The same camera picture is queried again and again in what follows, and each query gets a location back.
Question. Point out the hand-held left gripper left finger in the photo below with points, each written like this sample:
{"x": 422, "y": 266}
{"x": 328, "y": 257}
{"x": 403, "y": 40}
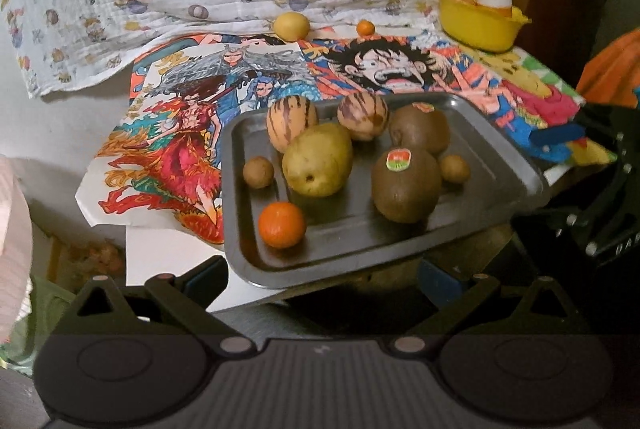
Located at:
{"x": 209, "y": 276}

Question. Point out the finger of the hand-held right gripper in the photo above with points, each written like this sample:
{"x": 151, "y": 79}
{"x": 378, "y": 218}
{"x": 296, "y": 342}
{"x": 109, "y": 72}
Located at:
{"x": 555, "y": 141}
{"x": 575, "y": 221}

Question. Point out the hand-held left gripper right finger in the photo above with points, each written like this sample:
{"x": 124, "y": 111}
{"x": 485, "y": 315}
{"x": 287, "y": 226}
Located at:
{"x": 440, "y": 281}

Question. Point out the orange mandarin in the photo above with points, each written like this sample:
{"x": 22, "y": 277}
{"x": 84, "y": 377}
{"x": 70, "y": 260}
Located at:
{"x": 281, "y": 225}

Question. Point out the brown kiwi with sticker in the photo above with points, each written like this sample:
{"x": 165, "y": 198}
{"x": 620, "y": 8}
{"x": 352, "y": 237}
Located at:
{"x": 419, "y": 129}
{"x": 406, "y": 189}

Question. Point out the small brown longan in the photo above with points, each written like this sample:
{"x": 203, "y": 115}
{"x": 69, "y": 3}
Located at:
{"x": 454, "y": 168}
{"x": 258, "y": 171}

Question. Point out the grey metal tray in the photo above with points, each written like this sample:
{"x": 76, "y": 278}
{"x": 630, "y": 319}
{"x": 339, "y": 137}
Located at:
{"x": 350, "y": 229}

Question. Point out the yellow-green pear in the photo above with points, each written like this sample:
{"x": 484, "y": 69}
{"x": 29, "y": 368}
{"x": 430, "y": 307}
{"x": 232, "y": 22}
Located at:
{"x": 317, "y": 159}

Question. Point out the striped pepino melon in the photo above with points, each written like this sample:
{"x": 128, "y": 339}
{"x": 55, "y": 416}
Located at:
{"x": 291, "y": 124}
{"x": 362, "y": 115}

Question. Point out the orange cloth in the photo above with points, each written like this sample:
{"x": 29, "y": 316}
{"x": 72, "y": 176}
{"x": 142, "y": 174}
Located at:
{"x": 610, "y": 74}

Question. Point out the yellow plastic bowl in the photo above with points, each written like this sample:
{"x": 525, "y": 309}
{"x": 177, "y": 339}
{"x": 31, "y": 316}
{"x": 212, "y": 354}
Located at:
{"x": 480, "y": 29}

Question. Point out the fantasy figure poster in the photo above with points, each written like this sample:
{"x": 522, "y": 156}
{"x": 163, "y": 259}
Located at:
{"x": 190, "y": 134}

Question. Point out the green cloth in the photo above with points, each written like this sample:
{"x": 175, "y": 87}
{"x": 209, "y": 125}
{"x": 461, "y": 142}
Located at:
{"x": 45, "y": 304}

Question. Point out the tiny orange kumquat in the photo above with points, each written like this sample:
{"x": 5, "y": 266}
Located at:
{"x": 365, "y": 28}

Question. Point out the yellow lemon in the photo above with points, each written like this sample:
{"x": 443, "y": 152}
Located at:
{"x": 291, "y": 26}

